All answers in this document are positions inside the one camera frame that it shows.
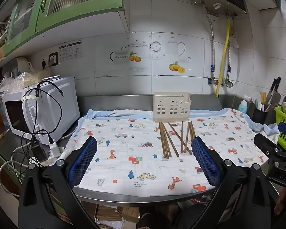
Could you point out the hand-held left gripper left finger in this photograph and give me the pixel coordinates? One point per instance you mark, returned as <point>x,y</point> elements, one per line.
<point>83,162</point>

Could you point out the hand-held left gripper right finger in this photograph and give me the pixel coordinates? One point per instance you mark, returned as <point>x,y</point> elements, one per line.
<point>206,162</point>

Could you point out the bunch of wooden chopsticks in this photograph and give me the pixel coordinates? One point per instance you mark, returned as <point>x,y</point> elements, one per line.
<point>165,143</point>

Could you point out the cream plastic utensil holder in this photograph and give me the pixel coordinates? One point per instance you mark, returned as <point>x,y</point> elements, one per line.
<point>171,105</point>

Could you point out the green plastic basket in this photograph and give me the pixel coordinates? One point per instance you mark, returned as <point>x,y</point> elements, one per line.
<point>282,116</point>

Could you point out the white power strip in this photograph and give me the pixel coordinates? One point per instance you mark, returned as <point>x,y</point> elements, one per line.
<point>59,150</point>

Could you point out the black utensil cup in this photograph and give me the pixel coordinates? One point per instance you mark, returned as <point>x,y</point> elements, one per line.
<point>259,116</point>

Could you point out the white charger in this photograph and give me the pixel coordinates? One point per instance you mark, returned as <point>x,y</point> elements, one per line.
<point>53,149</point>

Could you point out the orange spatula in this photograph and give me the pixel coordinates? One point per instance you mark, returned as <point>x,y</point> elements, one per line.
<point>263,97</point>

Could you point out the cartoon printed blanket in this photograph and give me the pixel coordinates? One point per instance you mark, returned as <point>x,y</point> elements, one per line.
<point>124,152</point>

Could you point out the white spatula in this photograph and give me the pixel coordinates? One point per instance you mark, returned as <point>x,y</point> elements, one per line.
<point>255,97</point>

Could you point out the black power adapter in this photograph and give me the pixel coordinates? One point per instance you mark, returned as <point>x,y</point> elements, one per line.
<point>39,151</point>

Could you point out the light blue bottle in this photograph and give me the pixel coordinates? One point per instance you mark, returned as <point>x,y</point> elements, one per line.
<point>243,106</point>

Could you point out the white microwave oven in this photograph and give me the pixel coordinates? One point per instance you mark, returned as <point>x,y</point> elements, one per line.
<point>50,105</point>

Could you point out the metal water valve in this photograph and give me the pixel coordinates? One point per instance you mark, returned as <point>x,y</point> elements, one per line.
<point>212,80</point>
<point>228,83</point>

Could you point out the clear plastic bag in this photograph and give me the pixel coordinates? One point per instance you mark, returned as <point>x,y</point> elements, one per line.
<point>16,81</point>

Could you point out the black and white info sticker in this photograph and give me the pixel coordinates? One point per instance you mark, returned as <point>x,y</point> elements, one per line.
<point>70,51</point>

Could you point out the cream electric kettle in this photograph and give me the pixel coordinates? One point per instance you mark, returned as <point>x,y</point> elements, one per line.
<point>22,65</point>

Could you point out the teaware and oranges wall decal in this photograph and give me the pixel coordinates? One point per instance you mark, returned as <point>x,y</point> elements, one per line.
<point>176,49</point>

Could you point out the green wall cabinet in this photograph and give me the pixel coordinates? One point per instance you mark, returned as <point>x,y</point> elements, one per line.
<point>73,16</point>

